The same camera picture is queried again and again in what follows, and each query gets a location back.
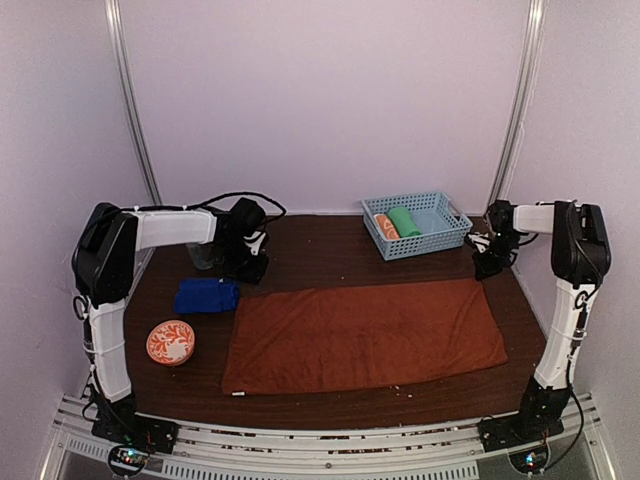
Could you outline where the orange white rolled towel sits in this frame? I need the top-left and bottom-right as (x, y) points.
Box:
(374, 214), (400, 241)

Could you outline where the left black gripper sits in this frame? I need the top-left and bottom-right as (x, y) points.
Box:
(216, 238), (269, 284)

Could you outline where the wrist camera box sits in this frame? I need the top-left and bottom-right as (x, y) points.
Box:
(485, 199), (514, 235)
(229, 197), (266, 237)

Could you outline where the blue folded towel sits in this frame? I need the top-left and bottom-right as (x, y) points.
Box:
(173, 278), (240, 315)

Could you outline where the front aluminium rail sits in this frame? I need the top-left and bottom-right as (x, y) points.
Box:
(39, 394), (616, 480)

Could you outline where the left aluminium frame post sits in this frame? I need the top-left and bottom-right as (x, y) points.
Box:
(104, 0), (162, 205)

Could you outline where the orange patterned bowl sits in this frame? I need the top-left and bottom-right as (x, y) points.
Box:
(146, 319), (195, 367)

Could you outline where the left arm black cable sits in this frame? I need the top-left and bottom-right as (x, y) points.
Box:
(134, 191), (289, 221)

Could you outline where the light blue plastic basket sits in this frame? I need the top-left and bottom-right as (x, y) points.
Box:
(361, 191), (472, 261)

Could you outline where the green rolled towel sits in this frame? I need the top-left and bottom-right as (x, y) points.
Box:
(387, 206), (422, 238)

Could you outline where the right aluminium frame post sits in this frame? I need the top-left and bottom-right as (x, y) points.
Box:
(487, 0), (547, 206)

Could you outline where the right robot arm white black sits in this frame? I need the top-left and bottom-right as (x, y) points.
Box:
(466, 200), (611, 442)

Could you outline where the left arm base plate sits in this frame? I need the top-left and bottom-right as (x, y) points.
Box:
(91, 411), (179, 454)

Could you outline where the aluminium frame post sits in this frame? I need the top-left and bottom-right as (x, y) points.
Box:
(487, 0), (547, 206)
(104, 0), (162, 205)

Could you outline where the white patterned mug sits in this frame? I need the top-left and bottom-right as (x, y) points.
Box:
(186, 243), (224, 271)

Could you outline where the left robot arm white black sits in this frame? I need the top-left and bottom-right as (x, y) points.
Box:
(72, 192), (269, 444)

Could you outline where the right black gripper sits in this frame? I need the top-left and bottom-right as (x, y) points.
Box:
(473, 232), (521, 279)

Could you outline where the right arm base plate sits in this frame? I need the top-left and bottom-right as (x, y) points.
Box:
(477, 413), (564, 452)

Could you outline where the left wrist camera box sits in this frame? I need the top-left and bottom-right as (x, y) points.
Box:
(229, 197), (266, 237)

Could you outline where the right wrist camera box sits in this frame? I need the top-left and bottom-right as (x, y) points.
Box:
(485, 199), (514, 235)

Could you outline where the brown towel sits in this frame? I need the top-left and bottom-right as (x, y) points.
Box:
(221, 278), (509, 395)

